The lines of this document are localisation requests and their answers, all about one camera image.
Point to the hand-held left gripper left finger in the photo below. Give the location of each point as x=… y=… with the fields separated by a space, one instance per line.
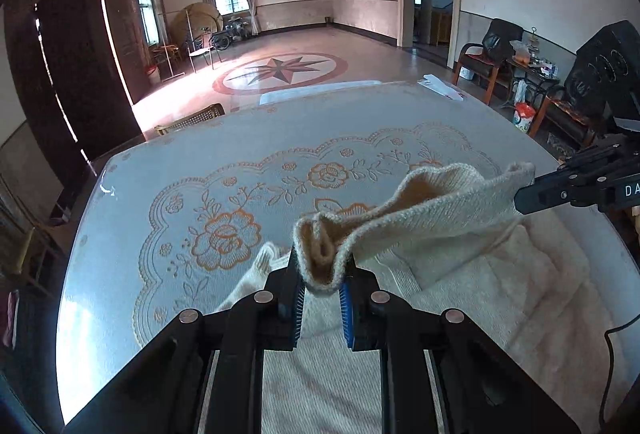
x=298 y=314

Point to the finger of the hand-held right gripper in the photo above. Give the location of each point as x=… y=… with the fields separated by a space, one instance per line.
x=585 y=158
x=542 y=193

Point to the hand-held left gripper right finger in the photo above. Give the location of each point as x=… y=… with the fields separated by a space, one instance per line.
x=346 y=314

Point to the beige knitted sweater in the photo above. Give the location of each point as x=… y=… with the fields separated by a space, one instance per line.
x=450 y=224

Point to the cluttered side table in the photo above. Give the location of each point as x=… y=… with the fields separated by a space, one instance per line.
x=535 y=74

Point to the colourful snack bag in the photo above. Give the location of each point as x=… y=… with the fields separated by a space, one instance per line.
x=523 y=116

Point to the wooden armchair black cushion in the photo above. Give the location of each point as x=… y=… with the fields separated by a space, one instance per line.
x=487 y=49

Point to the folded white paper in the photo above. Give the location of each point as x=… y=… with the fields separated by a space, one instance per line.
x=442 y=88

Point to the white floral tablecloth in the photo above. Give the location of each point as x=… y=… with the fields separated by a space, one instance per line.
x=200 y=194

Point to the red plastic basin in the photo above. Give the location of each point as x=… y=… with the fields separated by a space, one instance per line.
x=152 y=74

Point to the parked motorcycle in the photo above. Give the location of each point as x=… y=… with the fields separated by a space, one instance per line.
x=230 y=34

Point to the light wooden chair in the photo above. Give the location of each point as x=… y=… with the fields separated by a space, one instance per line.
x=167 y=52

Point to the large round bamboo tray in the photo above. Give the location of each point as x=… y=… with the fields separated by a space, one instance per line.
x=197 y=16

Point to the dark wooden cabinet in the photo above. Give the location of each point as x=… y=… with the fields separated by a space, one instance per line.
x=75 y=64

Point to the small barred window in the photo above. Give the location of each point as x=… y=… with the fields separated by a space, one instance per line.
x=145 y=14

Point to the metal frame chair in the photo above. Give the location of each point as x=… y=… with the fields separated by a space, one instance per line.
x=200 y=50

